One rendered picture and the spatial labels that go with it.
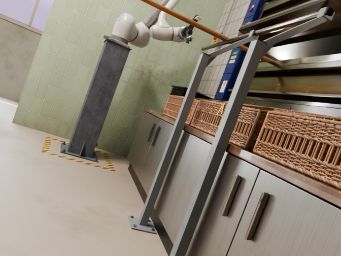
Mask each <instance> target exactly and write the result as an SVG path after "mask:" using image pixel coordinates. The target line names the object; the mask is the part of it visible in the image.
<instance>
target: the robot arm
mask: <svg viewBox="0 0 341 256"><path fill-rule="evenodd" d="M178 2H179V0H162V1H161V2H160V3H159V4H161V5H163V6H165V7H167V8H169V9H171V10H172V9H173V8H174V7H175V6H176V4H177V3H178ZM167 15H168V13H166V12H163V11H161V10H159V9H157V8H155V9H154V10H153V11H152V13H151V14H150V15H149V16H148V17H147V18H146V19H145V21H144V22H139V23H138V24H135V19H134V17H133V16H132V15H130V14H127V13H123V14H121V15H120V16H119V17H118V18H117V20H116V22H115V25H114V28H113V31H112V34H111V36H106V35H104V38H105V39H107V38H108V39H110V40H112V41H115V42H117V43H119V44H121V45H124V46H126V47H128V48H129V46H128V42H129V43H131V44H132V45H134V46H136V47H139V48H144V47H146V46H147V45H148V44H149V42H150V37H152V38H153V39H156V40H160V41H174V42H178V43H180V42H183V41H185V42H186V43H188V44H189V41H190V42H191V41H192V39H195V37H194V36H192V30H193V28H194V26H192V25H189V26H184V27H170V26H169V24H168V22H166V16H167ZM201 19H202V17H200V16H199V15H197V14H196V15H195V16H194V18H193V19H192V20H193V21H195V22H197V21H199V20H201Z"/></svg>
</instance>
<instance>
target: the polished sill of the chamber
mask: <svg viewBox="0 0 341 256"><path fill-rule="evenodd" d="M340 60H341V53H339V54H330V55H321V56H312V57H304V58H295V59H286V60H277V61H268V62H260V63H259V65H258V68H263V67H275V66H286V65H298V64H305V63H317V62H329V61H340Z"/></svg>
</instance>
